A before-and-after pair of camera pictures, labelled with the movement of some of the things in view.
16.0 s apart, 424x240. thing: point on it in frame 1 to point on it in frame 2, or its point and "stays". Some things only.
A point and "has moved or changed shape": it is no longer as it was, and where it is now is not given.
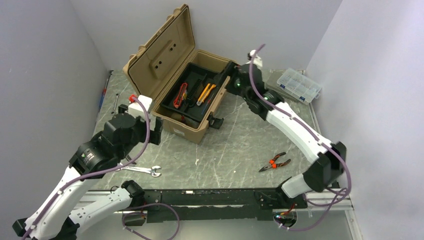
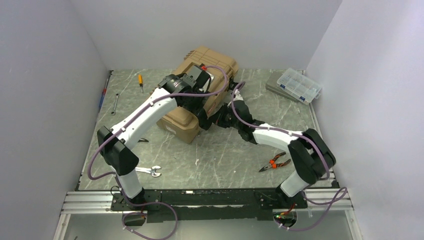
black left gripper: (155, 135) to (197, 107)
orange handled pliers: (272, 163) stays
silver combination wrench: (152, 170) stays
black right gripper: (235, 74) to (219, 120)
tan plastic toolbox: (184, 86) has moved or changed shape
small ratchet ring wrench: (113, 113) stays
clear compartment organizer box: (303, 88) stays
